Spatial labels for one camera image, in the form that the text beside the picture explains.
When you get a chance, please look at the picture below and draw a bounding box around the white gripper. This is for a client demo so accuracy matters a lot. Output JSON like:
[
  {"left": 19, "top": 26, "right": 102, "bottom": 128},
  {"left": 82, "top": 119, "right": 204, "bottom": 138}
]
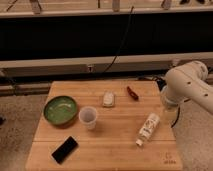
[{"left": 160, "top": 87, "right": 179, "bottom": 118}]

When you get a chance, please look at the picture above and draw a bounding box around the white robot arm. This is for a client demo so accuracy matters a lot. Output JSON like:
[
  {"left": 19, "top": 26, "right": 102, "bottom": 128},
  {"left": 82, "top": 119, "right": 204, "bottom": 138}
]
[{"left": 161, "top": 61, "right": 213, "bottom": 115}]

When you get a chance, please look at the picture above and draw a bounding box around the white plastic bottle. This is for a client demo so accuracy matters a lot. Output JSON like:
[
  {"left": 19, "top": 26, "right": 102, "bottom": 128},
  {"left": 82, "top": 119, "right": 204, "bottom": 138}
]
[{"left": 136, "top": 113, "right": 160, "bottom": 146}]

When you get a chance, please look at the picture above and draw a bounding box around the red small object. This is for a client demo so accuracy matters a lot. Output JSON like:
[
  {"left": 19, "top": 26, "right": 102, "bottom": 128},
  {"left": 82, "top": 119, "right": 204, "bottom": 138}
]
[{"left": 127, "top": 86, "right": 139, "bottom": 101}]

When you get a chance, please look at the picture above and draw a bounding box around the green bowl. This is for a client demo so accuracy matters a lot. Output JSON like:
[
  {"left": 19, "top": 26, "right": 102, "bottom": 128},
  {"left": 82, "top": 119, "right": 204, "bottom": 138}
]
[{"left": 43, "top": 96, "right": 78, "bottom": 126}]

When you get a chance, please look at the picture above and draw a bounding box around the black smartphone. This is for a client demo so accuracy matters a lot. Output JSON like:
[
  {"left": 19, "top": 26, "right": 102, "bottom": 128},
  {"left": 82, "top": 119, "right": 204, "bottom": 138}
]
[{"left": 52, "top": 136, "right": 78, "bottom": 164}]

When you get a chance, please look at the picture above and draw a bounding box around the black hanging cable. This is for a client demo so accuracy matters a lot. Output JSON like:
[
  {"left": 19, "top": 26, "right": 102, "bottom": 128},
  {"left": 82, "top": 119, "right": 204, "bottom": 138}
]
[{"left": 101, "top": 5, "right": 135, "bottom": 74}]

